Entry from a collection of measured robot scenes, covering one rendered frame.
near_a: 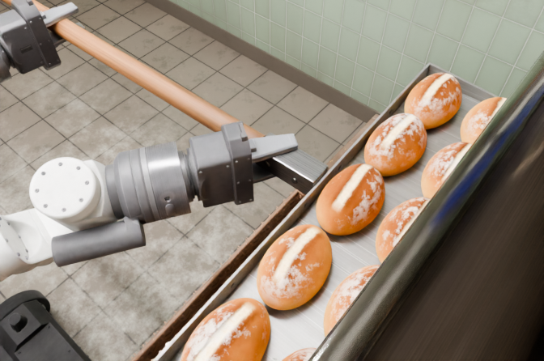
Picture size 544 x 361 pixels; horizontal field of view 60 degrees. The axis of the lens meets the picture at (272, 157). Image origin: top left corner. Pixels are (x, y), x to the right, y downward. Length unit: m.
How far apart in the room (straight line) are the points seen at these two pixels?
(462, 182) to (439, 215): 0.03
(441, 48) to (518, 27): 0.29
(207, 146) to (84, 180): 0.14
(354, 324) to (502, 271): 0.10
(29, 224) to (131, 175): 0.15
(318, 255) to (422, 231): 0.22
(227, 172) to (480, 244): 0.32
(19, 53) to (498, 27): 1.45
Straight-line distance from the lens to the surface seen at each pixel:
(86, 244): 0.56
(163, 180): 0.53
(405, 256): 0.26
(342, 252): 0.53
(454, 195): 0.29
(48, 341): 1.68
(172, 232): 1.96
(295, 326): 0.49
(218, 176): 0.55
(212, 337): 0.43
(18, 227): 0.62
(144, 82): 0.70
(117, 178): 0.54
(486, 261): 0.30
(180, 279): 1.86
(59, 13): 0.85
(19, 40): 0.83
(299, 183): 0.56
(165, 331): 1.00
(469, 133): 0.64
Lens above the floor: 1.65
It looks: 50 degrees down
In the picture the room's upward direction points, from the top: straight up
